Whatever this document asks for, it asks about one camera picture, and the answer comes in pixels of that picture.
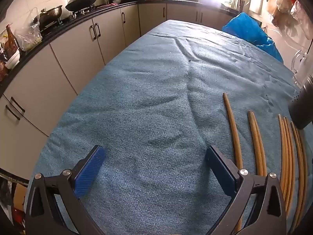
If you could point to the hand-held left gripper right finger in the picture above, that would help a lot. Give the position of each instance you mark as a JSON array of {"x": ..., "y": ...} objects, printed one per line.
[{"x": 220, "y": 171}]

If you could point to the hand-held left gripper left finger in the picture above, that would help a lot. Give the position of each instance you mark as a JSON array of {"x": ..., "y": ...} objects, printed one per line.
[{"x": 90, "y": 171}]

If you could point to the wooden chopstick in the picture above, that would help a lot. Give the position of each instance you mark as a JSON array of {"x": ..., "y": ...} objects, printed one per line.
[
  {"x": 292, "y": 151},
  {"x": 260, "y": 139},
  {"x": 232, "y": 127},
  {"x": 283, "y": 151},
  {"x": 255, "y": 139},
  {"x": 300, "y": 164},
  {"x": 305, "y": 164},
  {"x": 288, "y": 151}
]

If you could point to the black perforated utensil holder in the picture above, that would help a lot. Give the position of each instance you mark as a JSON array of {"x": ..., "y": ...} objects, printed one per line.
[{"x": 302, "y": 107}]

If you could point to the blue tablecloth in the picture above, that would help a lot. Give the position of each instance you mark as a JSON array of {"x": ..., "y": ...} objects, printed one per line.
[{"x": 146, "y": 102}]

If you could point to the wooden chopsticks in holder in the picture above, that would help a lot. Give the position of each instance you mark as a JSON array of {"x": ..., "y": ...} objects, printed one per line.
[{"x": 80, "y": 46}]

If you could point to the clear glass mug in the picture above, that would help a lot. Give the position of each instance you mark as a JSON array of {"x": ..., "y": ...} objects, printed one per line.
[{"x": 304, "y": 63}]

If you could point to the blue plastic bag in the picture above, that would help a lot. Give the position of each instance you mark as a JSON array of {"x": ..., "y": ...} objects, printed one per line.
[{"x": 247, "y": 27}]

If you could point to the clear plastic bag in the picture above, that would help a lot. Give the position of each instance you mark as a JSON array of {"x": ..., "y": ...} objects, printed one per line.
[{"x": 29, "y": 36}]

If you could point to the brown glass bottle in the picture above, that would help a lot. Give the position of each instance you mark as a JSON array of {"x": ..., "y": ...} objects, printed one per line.
[{"x": 11, "y": 41}]

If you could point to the steel pot with lid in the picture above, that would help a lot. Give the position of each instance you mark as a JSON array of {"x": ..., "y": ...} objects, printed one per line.
[{"x": 50, "y": 13}]

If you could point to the black kitchen countertop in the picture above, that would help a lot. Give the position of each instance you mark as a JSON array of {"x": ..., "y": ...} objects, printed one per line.
[{"x": 115, "y": 6}]

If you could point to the white cutting board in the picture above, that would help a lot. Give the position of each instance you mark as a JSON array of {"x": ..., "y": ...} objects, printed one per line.
[{"x": 256, "y": 1}]

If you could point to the hanging plastic bags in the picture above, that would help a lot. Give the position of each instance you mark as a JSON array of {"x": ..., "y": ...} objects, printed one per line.
[{"x": 283, "y": 2}]

